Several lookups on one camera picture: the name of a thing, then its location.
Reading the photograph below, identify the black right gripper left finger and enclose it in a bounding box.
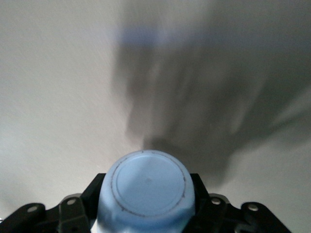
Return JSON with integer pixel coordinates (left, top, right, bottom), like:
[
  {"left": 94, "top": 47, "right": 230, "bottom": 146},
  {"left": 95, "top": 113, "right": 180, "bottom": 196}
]
[{"left": 0, "top": 173, "right": 107, "bottom": 233}]

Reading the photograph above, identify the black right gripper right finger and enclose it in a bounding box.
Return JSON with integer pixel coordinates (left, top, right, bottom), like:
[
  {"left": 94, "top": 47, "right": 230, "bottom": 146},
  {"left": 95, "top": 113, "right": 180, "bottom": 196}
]
[{"left": 187, "top": 173, "right": 292, "bottom": 233}]

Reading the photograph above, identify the light blue plastic cup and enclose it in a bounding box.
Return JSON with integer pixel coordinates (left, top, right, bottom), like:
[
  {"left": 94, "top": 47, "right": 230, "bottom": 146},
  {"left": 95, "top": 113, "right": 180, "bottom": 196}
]
[{"left": 96, "top": 150, "right": 196, "bottom": 233}]

